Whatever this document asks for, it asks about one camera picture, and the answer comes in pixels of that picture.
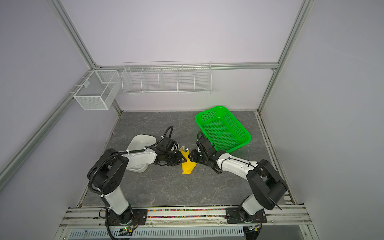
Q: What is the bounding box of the white plastic cutlery tray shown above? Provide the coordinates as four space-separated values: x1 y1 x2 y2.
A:
125 135 157 173

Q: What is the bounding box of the small white mesh basket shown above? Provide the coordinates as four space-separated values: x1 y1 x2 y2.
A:
74 70 122 111

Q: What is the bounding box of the yellow paper napkin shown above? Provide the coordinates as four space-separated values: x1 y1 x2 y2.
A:
180 146 197 175

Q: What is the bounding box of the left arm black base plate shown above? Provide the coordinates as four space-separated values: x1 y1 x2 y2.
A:
106 209 148 226

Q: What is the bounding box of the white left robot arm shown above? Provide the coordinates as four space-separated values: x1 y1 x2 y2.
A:
87 126 185 217

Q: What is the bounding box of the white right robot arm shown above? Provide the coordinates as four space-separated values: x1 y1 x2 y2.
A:
189 132 288 218

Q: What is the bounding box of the white slotted cable duct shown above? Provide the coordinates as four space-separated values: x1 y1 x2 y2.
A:
68 226 246 240

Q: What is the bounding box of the long white wire rack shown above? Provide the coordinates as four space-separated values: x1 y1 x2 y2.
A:
122 61 213 94

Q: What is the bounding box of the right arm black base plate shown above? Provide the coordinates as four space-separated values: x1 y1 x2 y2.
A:
225 207 267 224

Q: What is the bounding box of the green plastic perforated basket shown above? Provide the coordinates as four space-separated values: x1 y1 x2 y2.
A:
195 106 252 153

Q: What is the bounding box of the aluminium enclosure frame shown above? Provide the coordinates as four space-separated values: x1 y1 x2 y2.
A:
1 1 304 240

